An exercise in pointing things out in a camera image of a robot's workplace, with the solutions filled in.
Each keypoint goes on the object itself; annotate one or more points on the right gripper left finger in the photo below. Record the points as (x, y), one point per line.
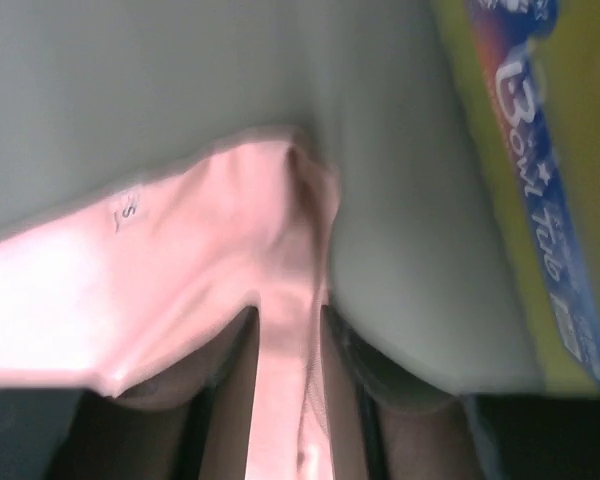
(191, 421)

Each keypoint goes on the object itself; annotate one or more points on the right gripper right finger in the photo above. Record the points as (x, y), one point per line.
(385, 423)

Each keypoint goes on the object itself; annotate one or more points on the pink t shirt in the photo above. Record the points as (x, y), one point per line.
(112, 294)

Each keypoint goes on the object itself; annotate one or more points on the olive green plastic bin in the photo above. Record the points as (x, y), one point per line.
(528, 75)

